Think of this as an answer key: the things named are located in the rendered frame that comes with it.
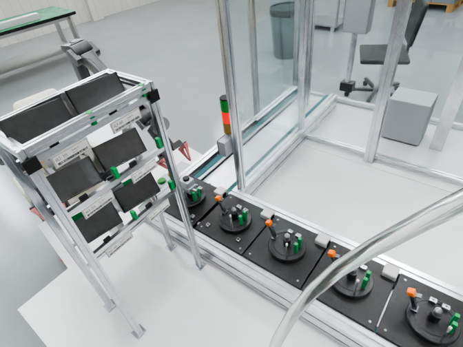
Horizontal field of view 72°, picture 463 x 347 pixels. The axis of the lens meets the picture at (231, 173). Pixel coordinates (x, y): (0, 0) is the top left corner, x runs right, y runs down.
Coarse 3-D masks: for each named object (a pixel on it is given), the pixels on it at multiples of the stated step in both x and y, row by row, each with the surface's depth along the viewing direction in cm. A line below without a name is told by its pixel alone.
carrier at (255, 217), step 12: (228, 204) 141; (240, 204) 140; (252, 204) 139; (216, 216) 136; (228, 216) 133; (240, 216) 125; (252, 216) 134; (264, 216) 132; (204, 228) 132; (216, 228) 131; (228, 228) 128; (240, 228) 127; (252, 228) 129; (264, 228) 129; (216, 240) 127; (228, 240) 126; (252, 240) 125; (240, 252) 121
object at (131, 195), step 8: (144, 176) 98; (152, 176) 100; (128, 184) 95; (136, 184) 97; (144, 184) 98; (152, 184) 100; (120, 192) 94; (128, 192) 96; (136, 192) 97; (144, 192) 98; (152, 192) 100; (112, 200) 100; (120, 200) 94; (128, 200) 96; (136, 200) 97; (144, 200) 98; (120, 208) 96; (128, 208) 96
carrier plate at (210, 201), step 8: (192, 176) 158; (200, 184) 153; (208, 184) 152; (208, 192) 148; (208, 200) 144; (168, 208) 143; (176, 208) 142; (200, 208) 141; (208, 208) 140; (176, 216) 138; (200, 216) 137; (192, 224) 134
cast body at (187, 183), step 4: (184, 176) 139; (188, 176) 139; (184, 180) 138; (188, 180) 138; (192, 180) 138; (184, 184) 138; (188, 184) 137; (192, 184) 139; (184, 188) 140; (188, 188) 138; (192, 188) 139; (188, 192) 140; (196, 192) 139
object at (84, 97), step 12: (84, 84) 75; (96, 84) 76; (108, 84) 78; (120, 84) 79; (60, 96) 79; (72, 96) 73; (84, 96) 75; (96, 96) 76; (108, 96) 78; (72, 108) 75; (84, 108) 75
